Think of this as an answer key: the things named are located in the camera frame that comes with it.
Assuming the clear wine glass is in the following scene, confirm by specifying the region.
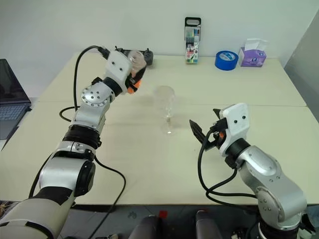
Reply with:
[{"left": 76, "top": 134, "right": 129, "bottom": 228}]
[{"left": 153, "top": 85, "right": 176, "bottom": 135}]

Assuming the grey laptop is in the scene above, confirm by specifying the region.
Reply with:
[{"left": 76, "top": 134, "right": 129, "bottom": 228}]
[{"left": 0, "top": 59, "right": 33, "bottom": 151}]

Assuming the blue tape roll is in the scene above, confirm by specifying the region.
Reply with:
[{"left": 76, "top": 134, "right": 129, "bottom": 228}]
[{"left": 214, "top": 50, "right": 239, "bottom": 72}]

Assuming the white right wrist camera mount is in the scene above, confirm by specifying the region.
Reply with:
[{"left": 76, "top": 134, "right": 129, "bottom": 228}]
[{"left": 219, "top": 103, "right": 249, "bottom": 157}]

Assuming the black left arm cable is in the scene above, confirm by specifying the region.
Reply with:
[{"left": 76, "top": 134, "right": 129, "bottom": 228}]
[{"left": 28, "top": 45, "right": 127, "bottom": 239}]

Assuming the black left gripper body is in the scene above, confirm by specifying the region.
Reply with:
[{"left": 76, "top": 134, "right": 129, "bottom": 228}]
[{"left": 125, "top": 73, "right": 141, "bottom": 91}]

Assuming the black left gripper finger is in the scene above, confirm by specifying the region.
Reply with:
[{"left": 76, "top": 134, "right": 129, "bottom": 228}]
[{"left": 134, "top": 67, "right": 148, "bottom": 84}]

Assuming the grey partition panel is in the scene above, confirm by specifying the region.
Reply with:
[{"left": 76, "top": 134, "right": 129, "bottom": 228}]
[{"left": 284, "top": 0, "right": 319, "bottom": 108}]

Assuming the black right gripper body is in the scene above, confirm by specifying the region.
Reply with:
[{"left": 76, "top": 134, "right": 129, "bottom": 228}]
[{"left": 205, "top": 118, "right": 228, "bottom": 150}]

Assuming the dark rounded shape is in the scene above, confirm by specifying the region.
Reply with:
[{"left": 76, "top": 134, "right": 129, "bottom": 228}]
[
  {"left": 129, "top": 215, "right": 160, "bottom": 239},
  {"left": 195, "top": 210, "right": 220, "bottom": 239}
]

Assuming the tangle of white cables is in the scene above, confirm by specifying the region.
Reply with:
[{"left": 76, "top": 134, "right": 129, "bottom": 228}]
[{"left": 0, "top": 199, "right": 18, "bottom": 215}]

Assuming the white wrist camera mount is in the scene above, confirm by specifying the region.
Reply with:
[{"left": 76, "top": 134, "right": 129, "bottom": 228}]
[
  {"left": 104, "top": 50, "right": 133, "bottom": 93},
  {"left": 219, "top": 103, "right": 249, "bottom": 157}
]

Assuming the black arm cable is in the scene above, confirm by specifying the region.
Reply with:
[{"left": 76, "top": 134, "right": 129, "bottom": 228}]
[
  {"left": 198, "top": 123, "right": 260, "bottom": 207},
  {"left": 28, "top": 45, "right": 127, "bottom": 239}
]

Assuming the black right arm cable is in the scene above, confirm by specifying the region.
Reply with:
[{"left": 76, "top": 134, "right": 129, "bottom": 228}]
[{"left": 198, "top": 123, "right": 260, "bottom": 207}]

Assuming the purple tissue box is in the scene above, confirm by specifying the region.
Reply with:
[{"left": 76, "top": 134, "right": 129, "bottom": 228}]
[{"left": 238, "top": 38, "right": 269, "bottom": 68}]

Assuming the bottle with orange liquid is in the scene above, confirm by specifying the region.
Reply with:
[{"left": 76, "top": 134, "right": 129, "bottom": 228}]
[{"left": 126, "top": 49, "right": 148, "bottom": 95}]

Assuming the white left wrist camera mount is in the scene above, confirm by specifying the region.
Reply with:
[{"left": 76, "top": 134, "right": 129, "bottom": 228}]
[{"left": 104, "top": 50, "right": 133, "bottom": 93}]

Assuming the marker pen pack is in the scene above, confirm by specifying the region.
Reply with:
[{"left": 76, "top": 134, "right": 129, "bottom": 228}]
[{"left": 184, "top": 16, "right": 201, "bottom": 65}]

